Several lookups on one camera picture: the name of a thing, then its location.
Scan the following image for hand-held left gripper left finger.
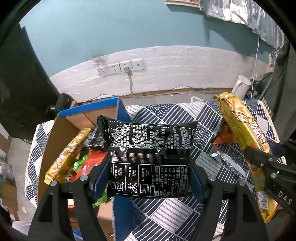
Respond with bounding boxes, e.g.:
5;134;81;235
27;154;111;241

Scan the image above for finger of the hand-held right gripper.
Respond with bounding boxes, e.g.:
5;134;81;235
269;138;296;166
244;147;286;184

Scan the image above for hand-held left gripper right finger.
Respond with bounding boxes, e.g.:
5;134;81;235
188;161;270;241

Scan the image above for red snack packet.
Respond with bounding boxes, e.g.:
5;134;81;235
76;150;109;179

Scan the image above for green snack packet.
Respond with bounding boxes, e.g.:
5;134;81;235
73;154;110;208

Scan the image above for long yellow snack packet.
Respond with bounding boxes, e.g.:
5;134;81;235
213;92;282;223

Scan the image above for black snack packet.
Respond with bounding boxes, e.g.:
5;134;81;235
83;127;107;149
96;115;199;200

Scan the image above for gold snack packet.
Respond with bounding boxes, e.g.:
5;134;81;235
44;128;92;185

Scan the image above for blue cardboard box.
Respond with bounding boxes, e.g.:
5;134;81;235
38;97;133;241

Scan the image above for silver foil snack packet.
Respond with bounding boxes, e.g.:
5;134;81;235
210;149;247;179

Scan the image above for patterned navy white tablecloth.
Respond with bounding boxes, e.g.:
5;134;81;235
24;98;282;241

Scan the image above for dark grey cloth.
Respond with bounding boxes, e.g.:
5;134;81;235
266;39;296;144

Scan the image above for white plastic jug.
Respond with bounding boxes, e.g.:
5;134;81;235
231;75;251;99

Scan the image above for black rounded object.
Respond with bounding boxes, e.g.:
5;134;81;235
47;93;75;117

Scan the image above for brown cardboard box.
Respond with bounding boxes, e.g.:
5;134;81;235
0;181;19;221

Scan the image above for wooden baseboard strip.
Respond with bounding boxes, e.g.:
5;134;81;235
79;87;234;103

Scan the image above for silver foil sheet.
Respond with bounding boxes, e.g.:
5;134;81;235
199;0;286;49

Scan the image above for white hanging cord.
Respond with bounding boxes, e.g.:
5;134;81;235
251;37;260;93

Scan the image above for grey power cable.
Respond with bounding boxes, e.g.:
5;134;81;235
124;67;135;96

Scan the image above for white wall socket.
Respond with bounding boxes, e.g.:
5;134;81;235
120;61;133;73
97;66;110;77
132;59;146;70
109;63;121;75

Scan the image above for wooden wall shelf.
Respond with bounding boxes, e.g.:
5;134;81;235
164;0;201;7

